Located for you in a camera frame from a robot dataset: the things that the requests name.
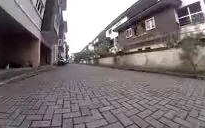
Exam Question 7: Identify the grey brick paved road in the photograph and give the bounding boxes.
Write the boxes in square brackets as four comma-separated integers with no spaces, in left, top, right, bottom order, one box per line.
[0,63,205,128]

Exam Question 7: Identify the brown two-storey building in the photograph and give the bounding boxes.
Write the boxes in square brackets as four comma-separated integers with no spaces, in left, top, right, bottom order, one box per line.
[113,0,205,54]

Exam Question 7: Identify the green bushes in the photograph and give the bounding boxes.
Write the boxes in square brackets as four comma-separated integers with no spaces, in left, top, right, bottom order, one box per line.
[72,49,101,65]

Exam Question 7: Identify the dark brown building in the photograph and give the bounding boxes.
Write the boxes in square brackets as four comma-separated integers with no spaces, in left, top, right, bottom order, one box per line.
[39,0,70,66]

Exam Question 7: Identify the small bare tree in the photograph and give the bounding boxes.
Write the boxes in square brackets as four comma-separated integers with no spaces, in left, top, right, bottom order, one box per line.
[177,33,205,74]

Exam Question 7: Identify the pale concrete boundary wall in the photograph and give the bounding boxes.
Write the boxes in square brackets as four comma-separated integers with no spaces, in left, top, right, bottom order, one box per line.
[97,44,205,75]

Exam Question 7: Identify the raised concrete kerb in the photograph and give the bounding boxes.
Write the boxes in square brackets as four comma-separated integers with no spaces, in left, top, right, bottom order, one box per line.
[0,65,59,90]

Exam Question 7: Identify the white and brown building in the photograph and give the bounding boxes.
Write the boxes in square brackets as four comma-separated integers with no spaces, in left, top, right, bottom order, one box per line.
[0,0,48,71]

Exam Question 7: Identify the row of distant buildings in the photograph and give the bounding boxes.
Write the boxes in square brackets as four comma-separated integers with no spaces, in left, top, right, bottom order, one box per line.
[80,15,128,58]

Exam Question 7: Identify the parked vehicle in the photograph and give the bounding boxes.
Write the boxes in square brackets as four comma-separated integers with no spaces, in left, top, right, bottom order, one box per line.
[57,58,68,67]

